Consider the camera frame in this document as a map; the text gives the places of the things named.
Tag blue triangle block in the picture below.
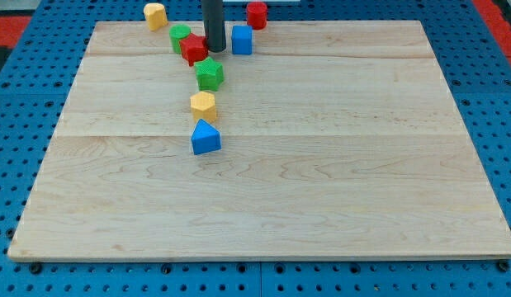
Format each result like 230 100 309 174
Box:
191 119 221 155

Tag red star block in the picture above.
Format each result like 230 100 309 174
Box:
179 33 208 67

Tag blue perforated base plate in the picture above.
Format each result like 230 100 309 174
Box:
0 0 511 296

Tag yellow heart block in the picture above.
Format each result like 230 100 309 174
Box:
143 2 168 31

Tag blue cube block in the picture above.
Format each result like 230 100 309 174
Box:
231 25 253 55

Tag green star block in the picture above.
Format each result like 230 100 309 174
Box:
194 56 225 92

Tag green cylinder block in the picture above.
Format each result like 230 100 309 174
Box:
169 24 192 54

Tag light wooden board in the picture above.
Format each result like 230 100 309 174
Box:
8 21 511 262

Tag yellow hexagon block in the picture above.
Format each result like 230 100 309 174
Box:
190 92 217 123

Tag red cylinder block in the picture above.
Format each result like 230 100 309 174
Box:
246 2 267 30

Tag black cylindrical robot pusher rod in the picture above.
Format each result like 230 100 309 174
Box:
201 0 226 53

